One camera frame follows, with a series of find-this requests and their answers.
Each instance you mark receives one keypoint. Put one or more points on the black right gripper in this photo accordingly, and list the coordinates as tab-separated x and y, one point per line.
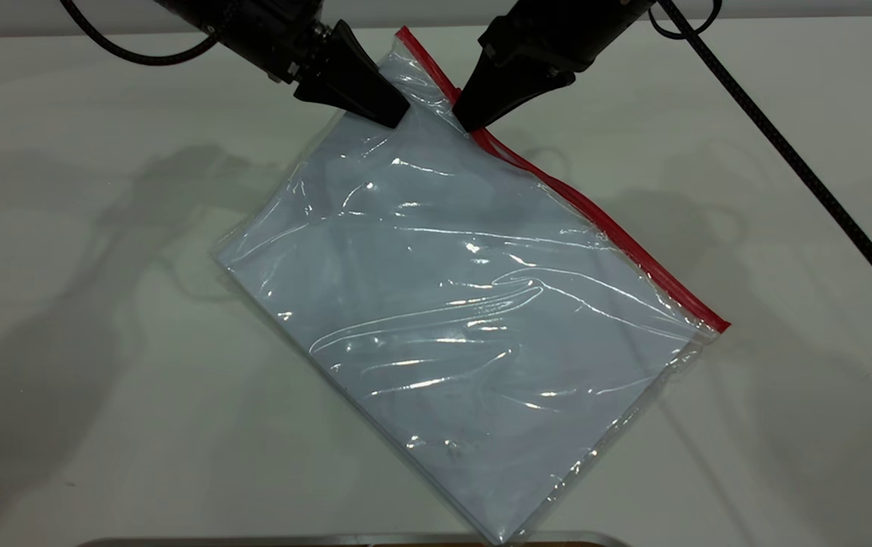
557	34

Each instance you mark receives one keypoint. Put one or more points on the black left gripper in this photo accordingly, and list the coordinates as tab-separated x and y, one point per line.
261	30

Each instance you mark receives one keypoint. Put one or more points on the clear zip bag red zipper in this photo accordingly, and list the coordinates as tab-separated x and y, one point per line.
466	304

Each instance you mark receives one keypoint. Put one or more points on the white paper stack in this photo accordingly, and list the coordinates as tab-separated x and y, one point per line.
466	327

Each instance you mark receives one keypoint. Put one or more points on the grey metal rim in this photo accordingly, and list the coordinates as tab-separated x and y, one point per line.
254	542

